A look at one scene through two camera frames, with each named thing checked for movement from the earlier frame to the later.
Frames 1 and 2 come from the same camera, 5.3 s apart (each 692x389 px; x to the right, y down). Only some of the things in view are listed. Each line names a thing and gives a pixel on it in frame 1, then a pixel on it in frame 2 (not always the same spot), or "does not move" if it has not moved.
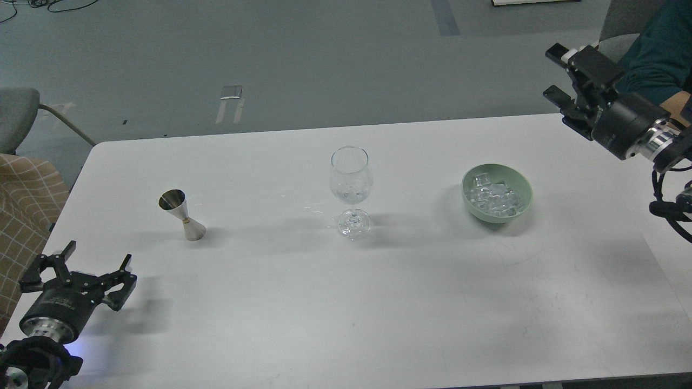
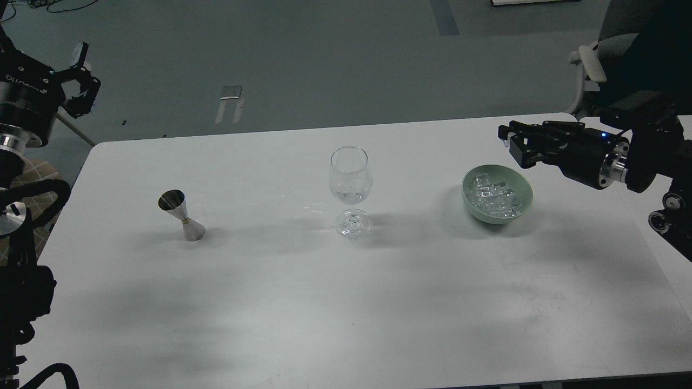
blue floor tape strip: (443, 13) does not move
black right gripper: (632, 127) -> (598, 158)
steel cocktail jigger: (174, 201) does not move
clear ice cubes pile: (494, 197) does not move
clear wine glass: (351, 179) does not move
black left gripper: (62, 307) -> (31, 93)
